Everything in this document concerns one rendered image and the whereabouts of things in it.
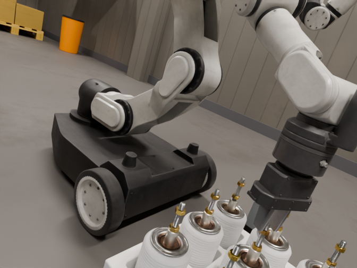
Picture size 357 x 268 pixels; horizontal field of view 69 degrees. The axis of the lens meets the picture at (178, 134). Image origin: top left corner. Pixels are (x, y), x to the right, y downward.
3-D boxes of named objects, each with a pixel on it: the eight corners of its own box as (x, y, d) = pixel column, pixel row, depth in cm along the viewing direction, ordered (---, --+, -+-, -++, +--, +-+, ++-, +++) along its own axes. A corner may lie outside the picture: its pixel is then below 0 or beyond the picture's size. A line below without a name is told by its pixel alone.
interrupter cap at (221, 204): (218, 198, 72) (219, 195, 71) (244, 209, 70) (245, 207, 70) (213, 211, 64) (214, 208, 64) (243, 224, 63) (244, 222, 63)
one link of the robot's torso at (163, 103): (96, 108, 104) (181, 38, 76) (133, 109, 120) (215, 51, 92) (107, 144, 101) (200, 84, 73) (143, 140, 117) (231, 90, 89)
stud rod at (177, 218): (173, 238, 48) (186, 204, 46) (169, 237, 48) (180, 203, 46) (173, 234, 49) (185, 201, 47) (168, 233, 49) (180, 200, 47)
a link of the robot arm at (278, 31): (266, 72, 48) (230, 16, 59) (309, 73, 51) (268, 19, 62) (298, 18, 40) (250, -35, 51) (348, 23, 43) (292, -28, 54)
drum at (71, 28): (83, 55, 461) (88, 22, 445) (63, 51, 433) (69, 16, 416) (72, 50, 481) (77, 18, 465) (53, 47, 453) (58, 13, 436)
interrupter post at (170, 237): (175, 249, 48) (180, 234, 47) (163, 246, 48) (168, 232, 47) (174, 239, 51) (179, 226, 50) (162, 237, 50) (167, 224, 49)
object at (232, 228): (195, 244, 78) (215, 193, 73) (226, 259, 76) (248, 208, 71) (187, 266, 69) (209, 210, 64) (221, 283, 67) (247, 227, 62)
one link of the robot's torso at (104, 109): (87, 118, 109) (93, 88, 105) (124, 117, 125) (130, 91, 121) (116, 139, 98) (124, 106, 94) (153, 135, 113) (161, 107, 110)
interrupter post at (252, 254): (249, 266, 50) (255, 253, 49) (241, 257, 52) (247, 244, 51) (257, 265, 51) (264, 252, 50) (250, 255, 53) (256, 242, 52)
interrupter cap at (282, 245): (294, 249, 60) (295, 246, 59) (274, 255, 55) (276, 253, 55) (269, 226, 65) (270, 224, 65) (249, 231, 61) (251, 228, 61)
